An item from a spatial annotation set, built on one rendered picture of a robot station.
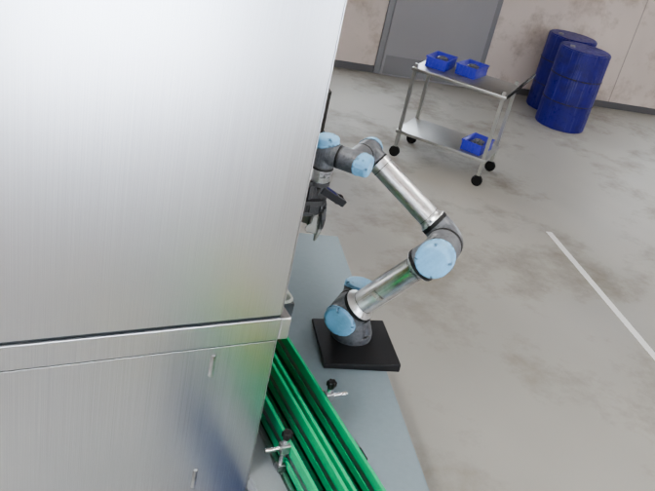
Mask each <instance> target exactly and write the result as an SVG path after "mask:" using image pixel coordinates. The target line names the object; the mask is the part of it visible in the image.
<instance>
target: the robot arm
mask: <svg viewBox="0 0 655 491"><path fill-rule="evenodd" d="M339 141H340V138H339V136H338V135H335V134H334V133H331V132H321V133H320V135H319V140H318V145H317V149H316V154H315V159H314V164H313V168H312V173H311V178H310V182H309V187H308V192H307V197H306V202H305V207H304V211H303V215H302V220H301V222H302V223H306V226H305V231H306V232H307V233H312V234H314V239H313V241H316V240H317V238H318V237H319V235H320V234H321V232H322V229H323V228H324V225H325V222H326V216H327V198H328V199H330V200H331V201H333V202H334V203H335V204H337V205H339V206H341V207H344V206H345V204H346V203H347V202H346V201H345V199H344V197H343V196H342V195H341V194H338V193H336V192H335V191H333V190H332V189H330V188H329V183H330V181H331V176H332V172H333V168H336V169H339V170H343V171H346V172H349V173H352V174H354V175H355V176H360V177H368V176H369V174H370V173H371V172H372V173H373V174H374V175H375V176H376V177H377V178H378V179H379V180H380V181H381V183H382V184H383V185H384V186H385V187H386V188H387V189H388V190H389V191H390V192H391V193H392V194H393V196H394V197H395V198H396V199H397V200H398V201H399V202H400V203H401V204H402V205H403V206H404V207H405V209H406V210H407V211H408V212H409V213H410V214H411V215H412V216H413V217H414V218H415V219H416V220H417V222H418V223H419V224H420V225H421V226H422V232H423V233H424V234H425V235H426V236H427V239H426V240H425V241H424V242H423V243H421V244H420V245H418V246H416V247H415V248H413V249H412V250H410V251H409V252H408V255H407V259H405V260H404V261H402V262H401V263H399V264H398V265H396V266H395V267H393V268H392V269H390V270H389V271H387V272H386V273H384V274H383V275H381V276H380V277H378V278H377V279H375V280H374V281H371V280H369V279H366V278H363V277H349V278H347V279H346V280H345V283H344V288H343V290H342V292H341V293H340V294H339V295H338V296H337V297H336V299H335V300H334V301H333V302H332V303H331V305H330V306H328V307H327V310H326V311H325V314H324V320H325V324H326V326H327V328H328V329H329V330H330V332H331V335H332V337H333V338H334V339H335V340H336V341H338V342H340V343H342V344H344V345H348V346H362V345H365V344H367V343H368V342H369V341H370V339H371V335H372V330H371V324H370V318H371V315H372V312H373V311H374V310H376V309H378V308H379V307H381V306H382V305H384V304H385V303H387V302H389V301H390V300H392V299H393V298H395V297H396V296H398V295H400V294H401V293H403V292H404V291H406V290H408V289H409V288H411V287H412V286H414V285H415V284H417V283H419V282H421V281H425V282H429V281H431V280H432V279H438V278H441V277H443V276H445V275H446V274H447V273H448V272H449V271H450V270H451V269H452V268H453V266H454V263H455V261H456V259H457V258H458V256H459V255H460V253H461V252H462V249H463V245H464V243H463V237H462V235H461V233H460V231H459V229H458V228H457V226H456V225H455V224H454V222H453V221H452V220H451V219H450V218H449V216H448V215H447V214H446V213H445V212H444V211H443V210H438V209H437V208H436V207H435V206H434V205H433V204H432V203H431V202H430V201H429V200H428V199H427V197H426V196H425V195H424V194H423V193H422V192H421V191H420V190H419V189H418V188H417V187H416V186H415V185H414V183H413V182H412V181H411V180H410V179H409V178H408V177H407V176H406V175H405V174H404V173H403V172H402V170H401V169H400V168H399V167H398V166H397V165H396V164H395V163H394V162H393V161H392V160H391V159H390V158H389V156H388V155H387V154H385V152H384V151H383V145H382V142H381V141H380V140H379V139H378V138H377V137H374V136H370V137H367V138H365V139H363V140H361V141H360V143H358V144H357V145H356V146H355V147H353V148H349V147H346V146H343V145H341V144H340V142H339ZM317 215H319V216H317Z"/></svg>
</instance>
